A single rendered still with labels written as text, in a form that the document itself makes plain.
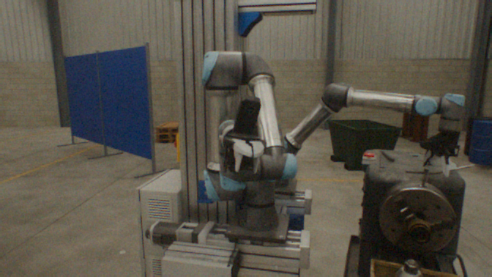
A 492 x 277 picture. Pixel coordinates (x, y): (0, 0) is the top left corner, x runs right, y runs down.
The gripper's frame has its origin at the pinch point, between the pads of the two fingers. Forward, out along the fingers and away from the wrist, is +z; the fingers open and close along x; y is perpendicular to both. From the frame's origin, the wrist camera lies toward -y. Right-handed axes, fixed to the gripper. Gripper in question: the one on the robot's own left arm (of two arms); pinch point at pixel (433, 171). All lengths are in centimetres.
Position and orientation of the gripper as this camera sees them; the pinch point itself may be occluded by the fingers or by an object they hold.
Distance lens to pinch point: 167.6
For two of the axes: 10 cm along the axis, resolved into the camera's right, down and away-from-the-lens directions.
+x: -1.3, -2.4, 9.6
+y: 9.9, 0.6, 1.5
